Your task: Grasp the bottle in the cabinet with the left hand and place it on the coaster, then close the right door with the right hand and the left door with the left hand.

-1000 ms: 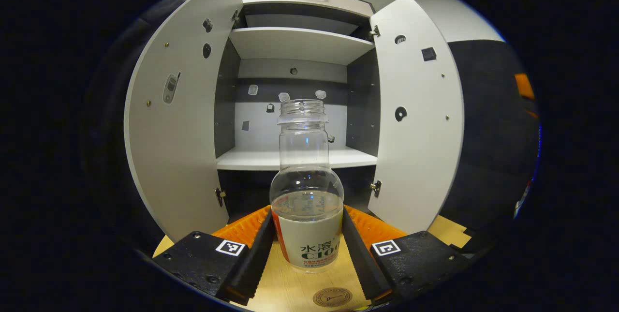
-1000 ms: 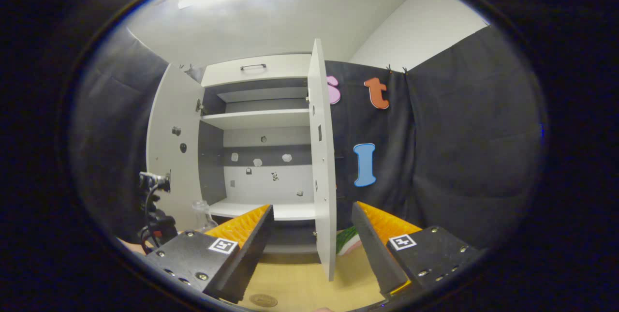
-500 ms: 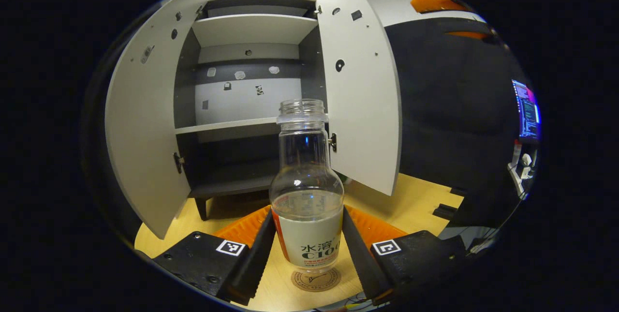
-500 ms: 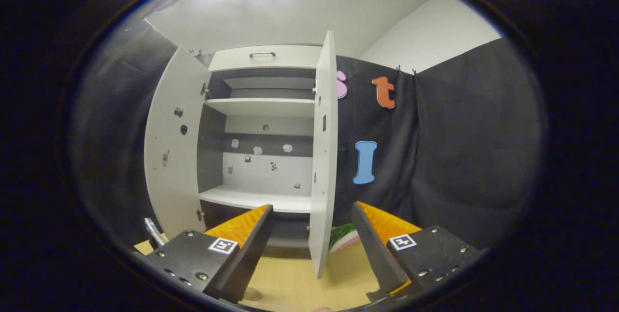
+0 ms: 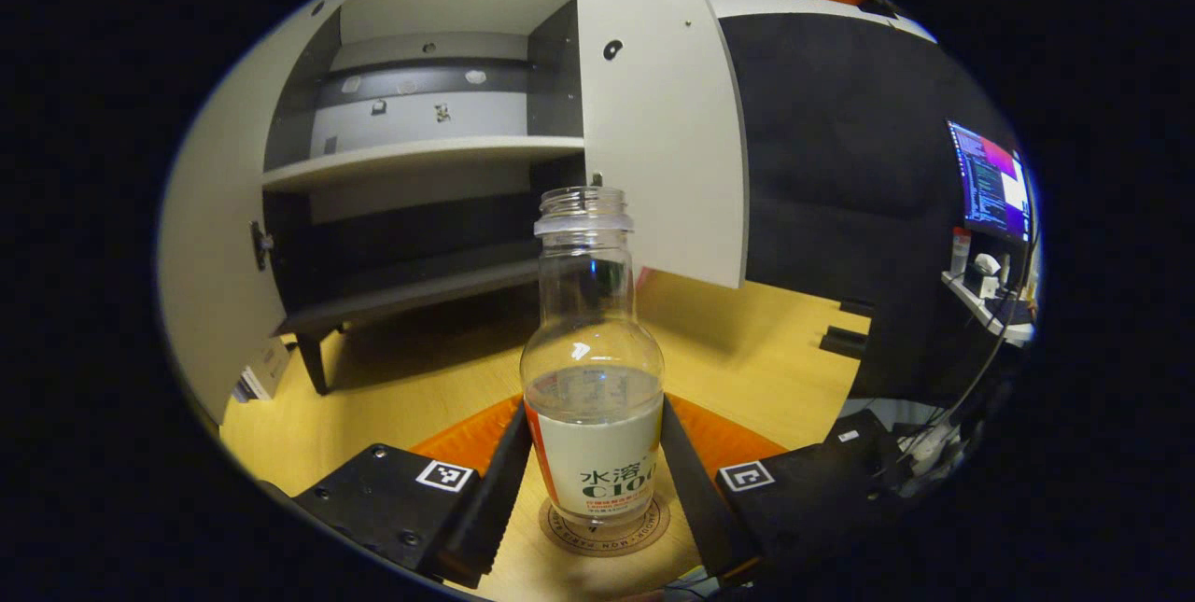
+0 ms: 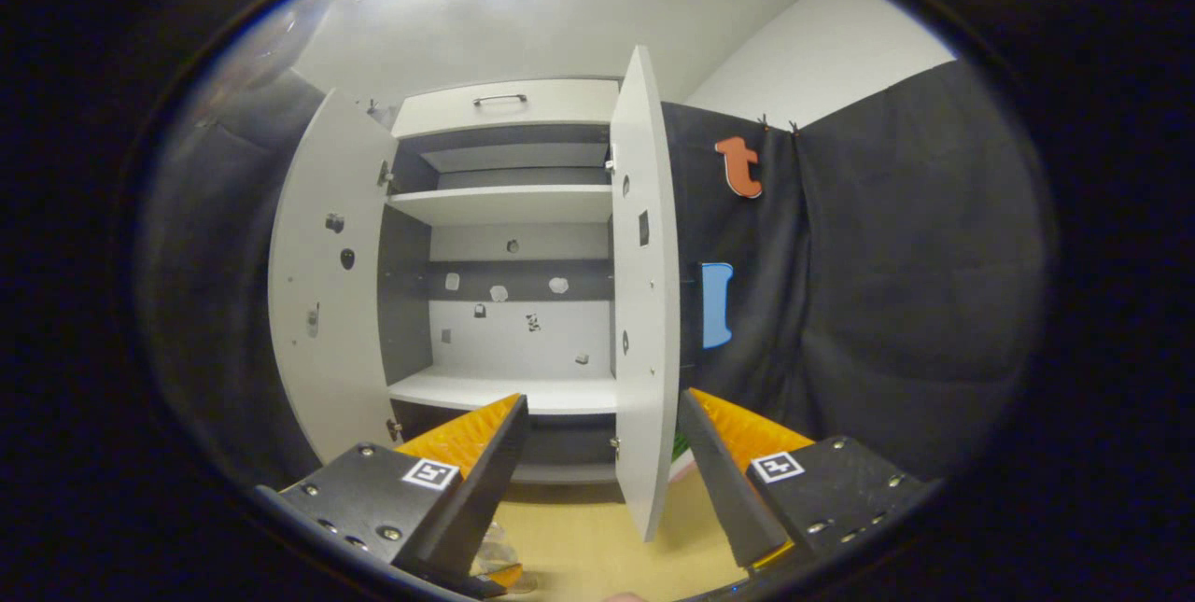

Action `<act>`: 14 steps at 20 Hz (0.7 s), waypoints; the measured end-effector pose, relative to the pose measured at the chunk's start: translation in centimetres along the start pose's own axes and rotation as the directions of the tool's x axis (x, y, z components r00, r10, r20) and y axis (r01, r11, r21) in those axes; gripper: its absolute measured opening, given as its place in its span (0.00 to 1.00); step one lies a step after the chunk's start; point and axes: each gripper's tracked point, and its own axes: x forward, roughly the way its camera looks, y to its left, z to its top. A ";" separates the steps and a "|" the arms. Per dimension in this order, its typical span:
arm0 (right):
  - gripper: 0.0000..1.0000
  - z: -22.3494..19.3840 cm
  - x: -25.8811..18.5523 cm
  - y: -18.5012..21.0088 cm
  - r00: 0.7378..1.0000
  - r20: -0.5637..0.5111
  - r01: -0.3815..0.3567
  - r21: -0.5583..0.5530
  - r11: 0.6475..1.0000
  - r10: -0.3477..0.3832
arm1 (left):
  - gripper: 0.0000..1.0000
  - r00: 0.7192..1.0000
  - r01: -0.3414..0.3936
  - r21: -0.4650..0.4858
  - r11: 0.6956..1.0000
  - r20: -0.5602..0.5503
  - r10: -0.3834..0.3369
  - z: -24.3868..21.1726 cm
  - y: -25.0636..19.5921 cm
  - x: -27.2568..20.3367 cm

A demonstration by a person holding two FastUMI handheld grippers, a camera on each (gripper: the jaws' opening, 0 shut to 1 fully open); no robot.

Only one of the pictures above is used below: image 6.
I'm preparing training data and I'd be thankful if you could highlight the white door with cat sticker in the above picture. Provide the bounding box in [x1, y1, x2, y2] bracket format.
[609, 45, 682, 544]

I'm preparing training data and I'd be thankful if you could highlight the white door with camera sticker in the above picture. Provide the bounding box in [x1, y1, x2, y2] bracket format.
[268, 87, 402, 465]

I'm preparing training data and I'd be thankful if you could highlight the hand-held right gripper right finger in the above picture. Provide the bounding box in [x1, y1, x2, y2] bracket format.
[677, 387, 939, 575]

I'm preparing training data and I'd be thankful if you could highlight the watermelon slice toy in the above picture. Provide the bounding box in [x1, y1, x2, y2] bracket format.
[669, 432, 698, 483]

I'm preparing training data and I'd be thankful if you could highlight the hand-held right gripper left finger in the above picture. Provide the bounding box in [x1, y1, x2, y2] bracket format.
[254, 394, 530, 598]

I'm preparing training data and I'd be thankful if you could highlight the white and grey cabinet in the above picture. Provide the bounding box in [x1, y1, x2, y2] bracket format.
[378, 77, 622, 486]

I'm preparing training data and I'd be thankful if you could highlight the clear glass bottle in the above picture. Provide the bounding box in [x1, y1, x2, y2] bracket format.
[470, 523, 526, 592]

